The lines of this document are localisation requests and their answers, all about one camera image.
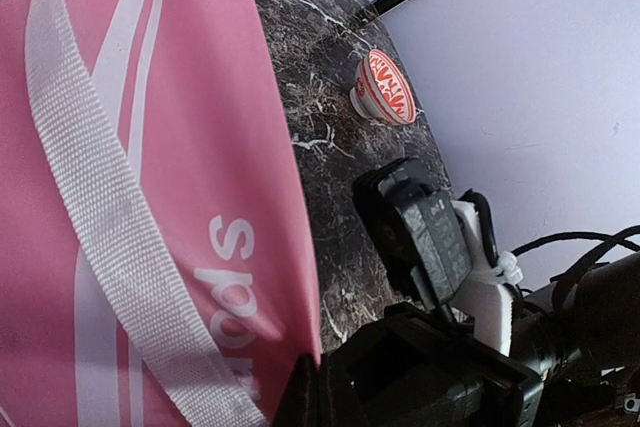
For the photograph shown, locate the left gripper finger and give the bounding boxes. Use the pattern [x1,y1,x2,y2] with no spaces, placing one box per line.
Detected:
[272,354,322,427]

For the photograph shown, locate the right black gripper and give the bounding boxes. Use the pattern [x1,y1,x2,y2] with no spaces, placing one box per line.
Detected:
[319,251,640,427]

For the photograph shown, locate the pink racket cover bag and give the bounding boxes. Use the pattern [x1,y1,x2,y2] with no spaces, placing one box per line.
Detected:
[1,0,320,426]

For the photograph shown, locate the red patterned bowl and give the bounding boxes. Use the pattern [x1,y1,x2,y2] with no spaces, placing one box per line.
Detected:
[349,49,417,126]

